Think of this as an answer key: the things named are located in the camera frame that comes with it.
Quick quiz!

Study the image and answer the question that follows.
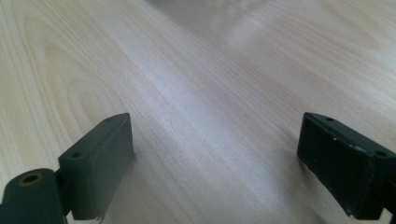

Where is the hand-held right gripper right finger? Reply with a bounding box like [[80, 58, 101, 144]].
[[296, 112, 396, 221]]

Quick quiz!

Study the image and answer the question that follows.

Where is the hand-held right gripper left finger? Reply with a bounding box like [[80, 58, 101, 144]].
[[57, 112, 136, 222]]

